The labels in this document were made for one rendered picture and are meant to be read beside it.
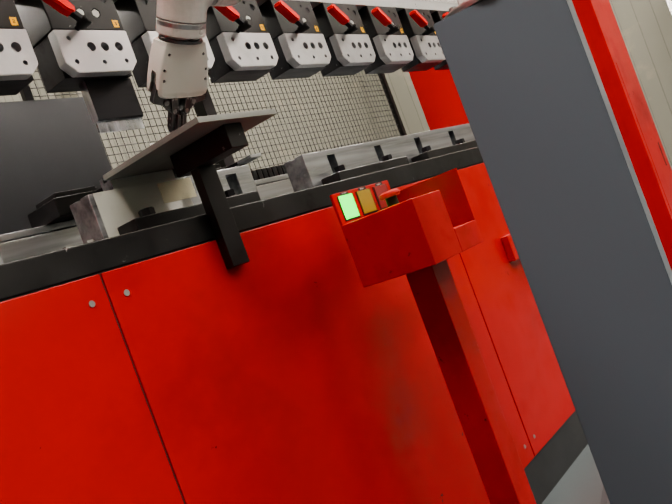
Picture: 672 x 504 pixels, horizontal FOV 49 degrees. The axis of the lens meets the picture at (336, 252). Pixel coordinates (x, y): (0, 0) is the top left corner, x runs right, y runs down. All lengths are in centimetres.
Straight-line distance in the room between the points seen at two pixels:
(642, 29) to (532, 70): 1021
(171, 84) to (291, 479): 70
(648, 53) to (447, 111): 799
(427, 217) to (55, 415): 67
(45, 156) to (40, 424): 101
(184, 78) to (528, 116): 60
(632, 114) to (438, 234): 191
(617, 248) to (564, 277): 8
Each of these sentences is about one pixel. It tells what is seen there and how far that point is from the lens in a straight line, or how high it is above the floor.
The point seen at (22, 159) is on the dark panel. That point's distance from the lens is 190.
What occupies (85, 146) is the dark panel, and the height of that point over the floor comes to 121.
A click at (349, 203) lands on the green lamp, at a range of 139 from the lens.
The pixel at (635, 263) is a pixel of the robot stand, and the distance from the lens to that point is 109.
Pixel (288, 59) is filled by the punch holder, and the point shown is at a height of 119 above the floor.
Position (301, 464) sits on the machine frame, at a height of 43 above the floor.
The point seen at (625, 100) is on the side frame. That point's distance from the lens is 314.
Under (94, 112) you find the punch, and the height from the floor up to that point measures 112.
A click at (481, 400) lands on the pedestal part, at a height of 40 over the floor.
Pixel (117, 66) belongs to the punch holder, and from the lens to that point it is 142.
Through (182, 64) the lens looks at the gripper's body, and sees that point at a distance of 135.
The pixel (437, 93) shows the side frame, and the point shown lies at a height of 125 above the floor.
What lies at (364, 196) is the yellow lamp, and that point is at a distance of 143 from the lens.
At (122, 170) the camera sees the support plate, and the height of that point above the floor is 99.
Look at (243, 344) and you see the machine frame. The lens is 124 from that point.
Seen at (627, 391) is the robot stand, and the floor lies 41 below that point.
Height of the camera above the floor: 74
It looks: level
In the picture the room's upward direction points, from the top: 20 degrees counter-clockwise
